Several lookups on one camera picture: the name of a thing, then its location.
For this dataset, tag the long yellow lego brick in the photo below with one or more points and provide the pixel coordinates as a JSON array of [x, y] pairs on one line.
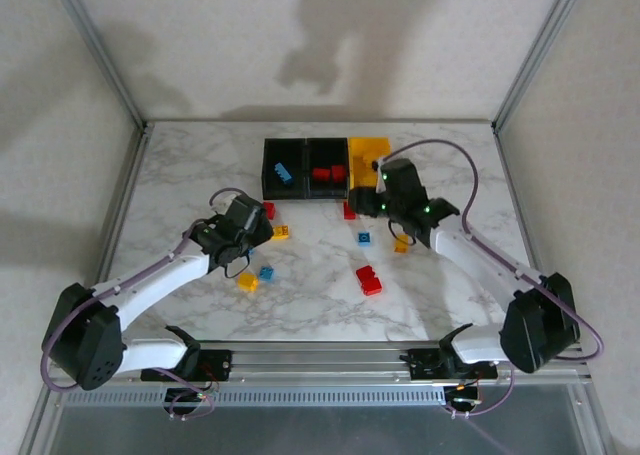
[[281, 232]]

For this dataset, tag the orange-yellow lego brick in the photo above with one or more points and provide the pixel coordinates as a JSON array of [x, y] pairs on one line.
[[401, 246]]

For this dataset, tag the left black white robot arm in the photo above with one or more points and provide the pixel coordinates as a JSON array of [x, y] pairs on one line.
[[155, 282]]

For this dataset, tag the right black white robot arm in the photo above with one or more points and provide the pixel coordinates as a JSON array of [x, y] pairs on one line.
[[480, 260]]

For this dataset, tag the yellow plastic bin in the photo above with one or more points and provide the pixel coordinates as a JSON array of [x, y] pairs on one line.
[[362, 145]]

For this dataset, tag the black plastic bin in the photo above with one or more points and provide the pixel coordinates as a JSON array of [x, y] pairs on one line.
[[285, 150], [327, 152]]

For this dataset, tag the black connector board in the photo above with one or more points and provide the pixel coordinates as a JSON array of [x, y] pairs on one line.
[[462, 396], [182, 397]]

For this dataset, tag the grey glossy panel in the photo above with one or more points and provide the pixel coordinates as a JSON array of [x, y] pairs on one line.
[[320, 432]]

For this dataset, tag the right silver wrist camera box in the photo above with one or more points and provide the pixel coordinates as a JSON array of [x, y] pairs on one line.
[[380, 171]]

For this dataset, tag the aluminium table side rail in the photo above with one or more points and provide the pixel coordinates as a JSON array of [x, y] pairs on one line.
[[131, 175], [508, 175]]

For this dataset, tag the wide aluminium mounting rail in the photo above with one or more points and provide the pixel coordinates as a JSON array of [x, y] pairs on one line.
[[320, 365]]

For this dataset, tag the aluminium frame post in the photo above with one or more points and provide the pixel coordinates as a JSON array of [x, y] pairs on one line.
[[537, 50], [99, 50]]

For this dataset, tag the short aluminium frame leg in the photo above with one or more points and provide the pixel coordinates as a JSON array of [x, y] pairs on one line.
[[37, 425], [595, 425]]

